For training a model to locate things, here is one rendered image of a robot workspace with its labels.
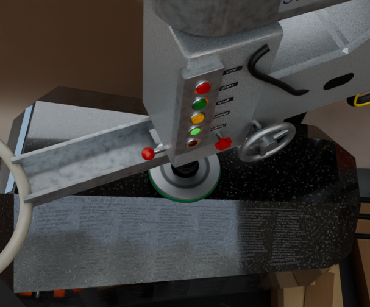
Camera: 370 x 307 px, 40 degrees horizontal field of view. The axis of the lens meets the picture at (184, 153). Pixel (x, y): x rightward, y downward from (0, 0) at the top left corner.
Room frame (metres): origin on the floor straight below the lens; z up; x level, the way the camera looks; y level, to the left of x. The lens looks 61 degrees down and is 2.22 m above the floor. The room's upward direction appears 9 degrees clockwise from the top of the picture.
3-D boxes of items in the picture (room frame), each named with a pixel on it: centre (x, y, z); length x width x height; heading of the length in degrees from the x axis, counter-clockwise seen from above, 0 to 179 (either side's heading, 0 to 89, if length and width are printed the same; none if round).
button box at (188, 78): (0.58, -0.01, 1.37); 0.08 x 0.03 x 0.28; 121
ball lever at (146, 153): (0.58, 0.07, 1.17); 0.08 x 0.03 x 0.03; 121
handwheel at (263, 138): (0.67, -0.17, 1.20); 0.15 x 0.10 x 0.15; 121
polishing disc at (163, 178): (0.71, -0.01, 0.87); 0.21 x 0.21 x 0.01
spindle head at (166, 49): (0.75, -0.08, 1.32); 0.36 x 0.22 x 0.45; 121
